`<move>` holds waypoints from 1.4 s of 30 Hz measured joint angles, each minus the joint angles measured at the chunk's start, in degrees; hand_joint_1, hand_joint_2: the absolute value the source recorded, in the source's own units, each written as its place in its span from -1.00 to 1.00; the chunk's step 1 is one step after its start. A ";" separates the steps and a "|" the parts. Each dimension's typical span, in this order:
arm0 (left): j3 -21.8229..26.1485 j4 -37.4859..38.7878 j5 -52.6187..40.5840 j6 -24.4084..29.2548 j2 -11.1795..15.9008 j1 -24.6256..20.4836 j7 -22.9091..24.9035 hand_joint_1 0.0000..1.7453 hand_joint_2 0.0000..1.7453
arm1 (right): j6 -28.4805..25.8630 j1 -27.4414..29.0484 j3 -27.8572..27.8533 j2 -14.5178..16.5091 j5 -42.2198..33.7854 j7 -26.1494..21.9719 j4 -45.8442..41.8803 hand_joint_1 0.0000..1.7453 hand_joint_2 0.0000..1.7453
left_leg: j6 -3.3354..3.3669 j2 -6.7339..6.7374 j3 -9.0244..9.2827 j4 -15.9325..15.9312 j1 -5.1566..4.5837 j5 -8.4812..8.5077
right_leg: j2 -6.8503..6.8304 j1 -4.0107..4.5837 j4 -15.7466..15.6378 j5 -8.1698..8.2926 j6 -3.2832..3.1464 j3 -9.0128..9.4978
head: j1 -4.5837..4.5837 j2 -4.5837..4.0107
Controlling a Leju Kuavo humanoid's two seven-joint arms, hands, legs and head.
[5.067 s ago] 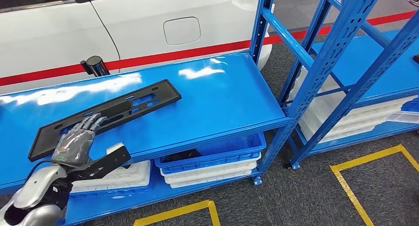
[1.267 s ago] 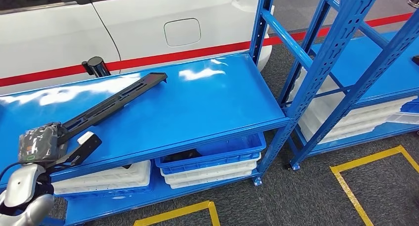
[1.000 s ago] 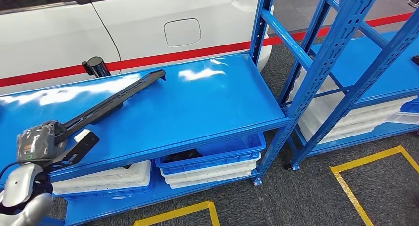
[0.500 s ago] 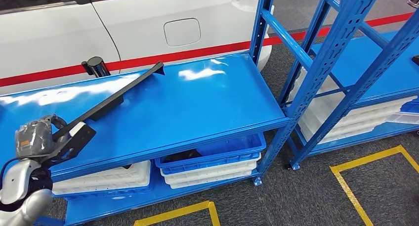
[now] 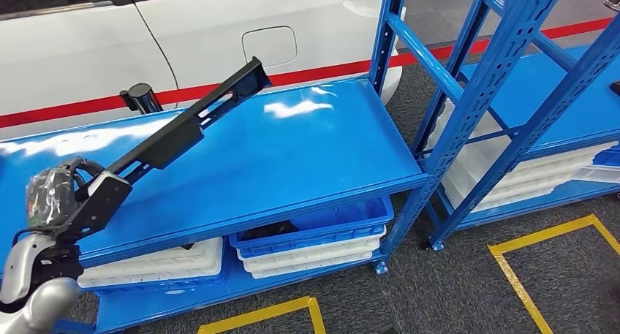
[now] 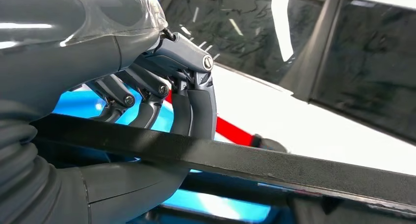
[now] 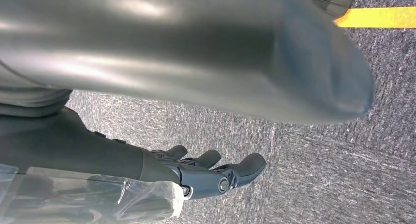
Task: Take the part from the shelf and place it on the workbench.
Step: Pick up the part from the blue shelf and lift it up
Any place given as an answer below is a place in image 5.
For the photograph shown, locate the black barrier post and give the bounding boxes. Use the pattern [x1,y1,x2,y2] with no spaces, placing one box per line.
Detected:
[120,83,164,115]

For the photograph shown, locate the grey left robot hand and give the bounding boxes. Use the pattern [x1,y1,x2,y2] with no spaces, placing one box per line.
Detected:
[25,156,107,231]

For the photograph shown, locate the white plastic bin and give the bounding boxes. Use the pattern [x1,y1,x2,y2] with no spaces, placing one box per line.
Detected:
[438,157,602,197]
[571,164,620,184]
[80,237,224,277]
[443,176,558,213]
[236,235,384,273]
[426,96,620,178]
[249,250,377,279]
[77,261,226,289]

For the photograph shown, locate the blue steel shelf rack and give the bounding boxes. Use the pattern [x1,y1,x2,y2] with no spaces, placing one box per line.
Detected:
[0,0,572,334]
[414,0,620,251]

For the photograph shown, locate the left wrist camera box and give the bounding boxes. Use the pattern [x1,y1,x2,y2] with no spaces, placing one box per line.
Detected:
[60,170,133,243]

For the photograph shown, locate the white car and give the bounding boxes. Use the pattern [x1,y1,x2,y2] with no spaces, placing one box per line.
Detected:
[0,0,404,142]

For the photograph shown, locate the black parts in bin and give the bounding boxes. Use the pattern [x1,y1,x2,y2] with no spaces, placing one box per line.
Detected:
[239,220,300,242]

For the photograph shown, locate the blue plastic bin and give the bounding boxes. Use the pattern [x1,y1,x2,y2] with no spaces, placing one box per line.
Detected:
[593,145,620,168]
[228,196,395,260]

